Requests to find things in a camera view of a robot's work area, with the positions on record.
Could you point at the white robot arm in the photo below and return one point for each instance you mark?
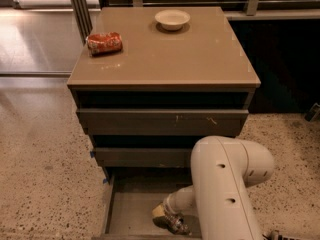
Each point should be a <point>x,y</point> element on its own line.
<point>222,170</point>

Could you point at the crushed orange soda can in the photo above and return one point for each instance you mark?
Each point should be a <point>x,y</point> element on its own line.
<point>101,43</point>

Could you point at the white ceramic bowl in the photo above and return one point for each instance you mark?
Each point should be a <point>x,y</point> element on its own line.
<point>172,19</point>

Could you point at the grey three-drawer cabinet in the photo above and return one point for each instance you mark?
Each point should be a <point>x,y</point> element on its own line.
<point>201,66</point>

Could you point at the grey middle drawer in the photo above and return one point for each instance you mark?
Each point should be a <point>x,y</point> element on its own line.
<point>142,157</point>

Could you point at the blue tape piece upper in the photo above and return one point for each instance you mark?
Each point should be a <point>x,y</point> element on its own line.
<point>92,154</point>

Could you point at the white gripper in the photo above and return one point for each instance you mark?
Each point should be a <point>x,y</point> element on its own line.
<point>173,204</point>

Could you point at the clear plastic water bottle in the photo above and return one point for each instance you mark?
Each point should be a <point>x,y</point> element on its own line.
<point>173,223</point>

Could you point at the open grey bottom drawer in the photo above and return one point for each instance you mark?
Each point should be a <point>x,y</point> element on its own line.
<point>133,193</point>

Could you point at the grey power strip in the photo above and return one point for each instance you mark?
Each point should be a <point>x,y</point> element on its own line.
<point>277,235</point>

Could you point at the dark floor box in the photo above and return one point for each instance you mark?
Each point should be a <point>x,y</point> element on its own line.
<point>313,112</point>

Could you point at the grey top drawer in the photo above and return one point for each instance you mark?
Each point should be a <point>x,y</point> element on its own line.
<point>162,122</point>

